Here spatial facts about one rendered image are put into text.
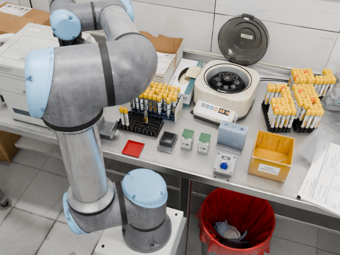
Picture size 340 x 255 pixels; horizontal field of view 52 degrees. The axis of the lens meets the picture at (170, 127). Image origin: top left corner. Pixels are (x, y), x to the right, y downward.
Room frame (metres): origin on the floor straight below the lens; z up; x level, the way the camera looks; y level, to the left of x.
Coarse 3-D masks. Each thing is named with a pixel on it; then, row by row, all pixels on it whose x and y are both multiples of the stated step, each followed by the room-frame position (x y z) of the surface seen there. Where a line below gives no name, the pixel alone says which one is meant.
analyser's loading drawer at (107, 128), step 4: (100, 120) 0.93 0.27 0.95; (104, 120) 0.96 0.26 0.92; (116, 120) 0.95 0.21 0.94; (100, 124) 0.93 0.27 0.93; (104, 124) 0.94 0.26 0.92; (108, 124) 0.94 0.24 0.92; (112, 124) 0.94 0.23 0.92; (116, 124) 0.94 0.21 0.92; (100, 128) 0.92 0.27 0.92; (104, 128) 0.92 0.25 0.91; (108, 128) 0.92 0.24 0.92; (112, 128) 0.91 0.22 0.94; (116, 128) 0.93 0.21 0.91; (100, 132) 0.90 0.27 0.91; (104, 132) 0.90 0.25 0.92; (108, 132) 0.90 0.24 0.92; (112, 132) 0.90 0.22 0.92; (112, 136) 0.89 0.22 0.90
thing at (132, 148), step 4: (128, 140) 0.89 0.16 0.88; (128, 144) 0.87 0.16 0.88; (132, 144) 0.87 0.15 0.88; (136, 144) 0.87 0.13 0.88; (140, 144) 0.87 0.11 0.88; (144, 144) 0.87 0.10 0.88; (124, 148) 0.85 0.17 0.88; (128, 148) 0.85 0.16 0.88; (132, 148) 0.85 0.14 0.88; (136, 148) 0.85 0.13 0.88; (140, 148) 0.85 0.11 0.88; (124, 152) 0.83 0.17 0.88; (128, 152) 0.83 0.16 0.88; (132, 152) 0.83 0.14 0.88; (136, 152) 0.83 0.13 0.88; (140, 152) 0.83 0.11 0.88; (136, 156) 0.81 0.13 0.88
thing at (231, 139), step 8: (224, 120) 0.91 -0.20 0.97; (224, 128) 0.87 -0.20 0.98; (232, 128) 0.87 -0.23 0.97; (240, 128) 0.87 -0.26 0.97; (224, 136) 0.86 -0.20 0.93; (232, 136) 0.85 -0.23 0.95; (240, 136) 0.84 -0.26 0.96; (216, 144) 0.87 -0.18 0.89; (224, 144) 0.86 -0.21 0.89; (232, 144) 0.85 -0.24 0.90; (240, 144) 0.84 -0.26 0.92; (240, 152) 0.83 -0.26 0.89
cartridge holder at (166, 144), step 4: (164, 132) 0.91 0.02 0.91; (168, 132) 0.91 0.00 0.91; (164, 136) 0.91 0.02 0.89; (168, 136) 0.91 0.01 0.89; (172, 136) 0.90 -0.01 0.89; (176, 136) 0.90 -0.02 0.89; (160, 140) 0.86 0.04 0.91; (164, 140) 0.88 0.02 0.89; (168, 140) 0.88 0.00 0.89; (172, 140) 0.86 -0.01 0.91; (176, 140) 0.89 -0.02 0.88; (160, 144) 0.86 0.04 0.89; (164, 144) 0.86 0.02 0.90; (168, 144) 0.85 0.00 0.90; (172, 144) 0.86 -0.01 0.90; (160, 148) 0.84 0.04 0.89; (164, 148) 0.84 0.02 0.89; (168, 148) 0.84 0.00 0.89; (172, 148) 0.85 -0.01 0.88; (168, 152) 0.83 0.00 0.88
